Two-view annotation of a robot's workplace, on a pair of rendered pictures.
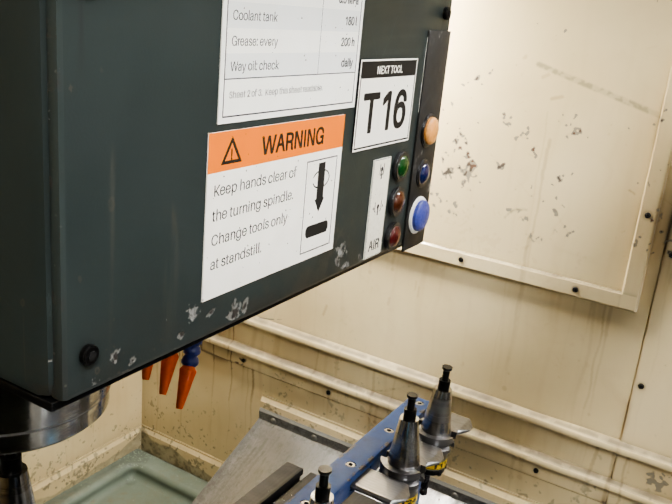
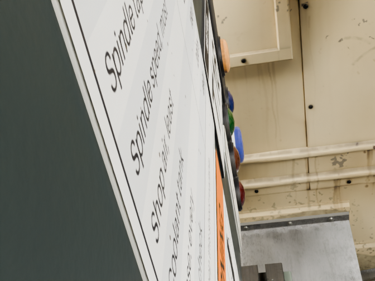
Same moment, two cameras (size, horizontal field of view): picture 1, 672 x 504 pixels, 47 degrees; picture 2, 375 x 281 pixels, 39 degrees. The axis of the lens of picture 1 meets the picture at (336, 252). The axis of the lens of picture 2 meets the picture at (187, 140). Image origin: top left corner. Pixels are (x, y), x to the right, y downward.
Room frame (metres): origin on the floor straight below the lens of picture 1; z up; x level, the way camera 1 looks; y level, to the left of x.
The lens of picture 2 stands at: (0.40, 0.09, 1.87)
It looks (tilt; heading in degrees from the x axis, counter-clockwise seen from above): 33 degrees down; 339
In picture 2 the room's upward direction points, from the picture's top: 12 degrees counter-clockwise
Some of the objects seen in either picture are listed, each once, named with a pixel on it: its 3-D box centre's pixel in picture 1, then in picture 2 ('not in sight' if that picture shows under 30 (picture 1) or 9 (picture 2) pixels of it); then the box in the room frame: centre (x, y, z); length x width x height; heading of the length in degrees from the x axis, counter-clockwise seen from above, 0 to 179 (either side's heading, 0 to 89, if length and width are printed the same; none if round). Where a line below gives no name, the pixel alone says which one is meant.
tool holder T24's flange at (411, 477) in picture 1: (402, 469); not in sight; (0.93, -0.12, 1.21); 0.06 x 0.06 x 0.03
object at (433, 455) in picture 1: (419, 452); not in sight; (0.98, -0.15, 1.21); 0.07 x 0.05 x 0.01; 61
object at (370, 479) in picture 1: (383, 488); not in sight; (0.88, -0.09, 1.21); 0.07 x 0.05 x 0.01; 61
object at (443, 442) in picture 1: (434, 435); not in sight; (1.03, -0.17, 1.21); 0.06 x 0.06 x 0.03
